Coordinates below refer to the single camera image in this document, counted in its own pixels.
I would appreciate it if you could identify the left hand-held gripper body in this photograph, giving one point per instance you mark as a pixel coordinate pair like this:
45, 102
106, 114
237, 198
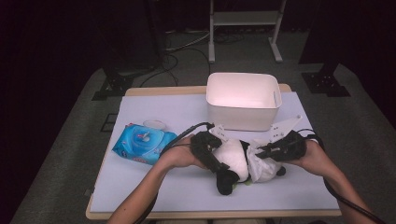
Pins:
202, 146

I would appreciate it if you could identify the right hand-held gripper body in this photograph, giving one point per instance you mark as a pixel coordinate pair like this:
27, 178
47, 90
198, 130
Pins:
292, 149

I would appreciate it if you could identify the white wet wipe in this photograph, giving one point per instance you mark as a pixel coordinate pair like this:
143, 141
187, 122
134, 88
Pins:
263, 169

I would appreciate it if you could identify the panda plush toy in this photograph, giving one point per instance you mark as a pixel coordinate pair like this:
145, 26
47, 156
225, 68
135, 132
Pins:
233, 158

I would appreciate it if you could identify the white storage bin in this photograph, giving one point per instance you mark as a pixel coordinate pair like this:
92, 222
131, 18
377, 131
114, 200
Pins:
243, 115

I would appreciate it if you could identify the blue wet wipes pack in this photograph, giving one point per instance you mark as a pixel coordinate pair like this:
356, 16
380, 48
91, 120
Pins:
140, 146

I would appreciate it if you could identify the person's left hand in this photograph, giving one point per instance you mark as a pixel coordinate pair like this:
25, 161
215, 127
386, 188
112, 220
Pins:
179, 155

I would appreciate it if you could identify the person's right hand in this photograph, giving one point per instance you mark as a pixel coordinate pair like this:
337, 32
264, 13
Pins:
317, 161

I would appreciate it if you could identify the wooden table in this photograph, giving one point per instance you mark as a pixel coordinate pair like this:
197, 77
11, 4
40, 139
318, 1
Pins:
168, 90

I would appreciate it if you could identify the white metal stand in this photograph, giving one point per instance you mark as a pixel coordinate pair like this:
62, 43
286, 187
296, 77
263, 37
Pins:
243, 18

